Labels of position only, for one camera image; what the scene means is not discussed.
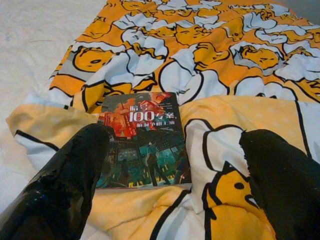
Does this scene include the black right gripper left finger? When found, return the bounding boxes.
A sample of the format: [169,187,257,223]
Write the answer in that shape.
[0,123,111,240]

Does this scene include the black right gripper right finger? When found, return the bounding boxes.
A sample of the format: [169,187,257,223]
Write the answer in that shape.
[239,128,320,240]

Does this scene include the dark paperback book red art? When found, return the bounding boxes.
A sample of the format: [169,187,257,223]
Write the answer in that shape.
[96,91,193,190]

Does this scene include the yellow cartoon egg quilt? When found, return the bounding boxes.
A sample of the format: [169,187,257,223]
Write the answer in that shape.
[6,0,320,240]

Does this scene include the white quilted mattress pad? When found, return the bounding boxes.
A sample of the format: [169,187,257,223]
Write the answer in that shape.
[0,0,108,216]

